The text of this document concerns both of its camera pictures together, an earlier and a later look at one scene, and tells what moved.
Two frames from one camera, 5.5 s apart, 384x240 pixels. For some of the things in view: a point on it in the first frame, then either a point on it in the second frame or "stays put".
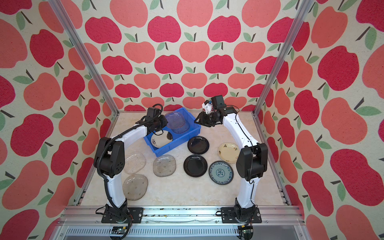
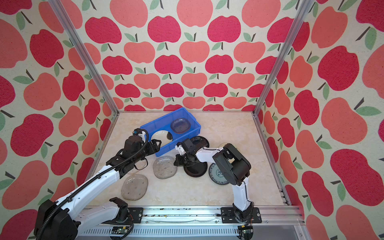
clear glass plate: (134, 186) stays put
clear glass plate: (164, 165) stays put
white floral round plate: (159, 139) stays put
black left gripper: (165, 122) → (156, 148)
